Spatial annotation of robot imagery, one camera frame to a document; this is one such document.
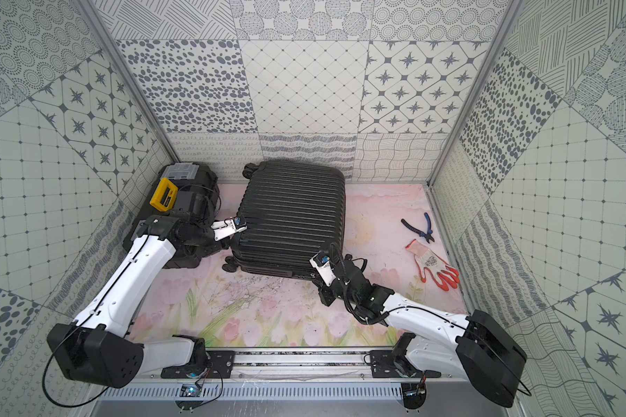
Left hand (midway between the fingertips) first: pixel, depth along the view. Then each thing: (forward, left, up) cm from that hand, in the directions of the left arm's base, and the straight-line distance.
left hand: (229, 234), depth 79 cm
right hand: (-10, -27, -12) cm, 31 cm away
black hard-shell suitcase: (+10, -19, 0) cm, 21 cm away
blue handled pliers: (+15, -72, -22) cm, 76 cm away
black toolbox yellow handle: (+23, +26, -3) cm, 34 cm away
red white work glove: (-2, -72, -21) cm, 75 cm away
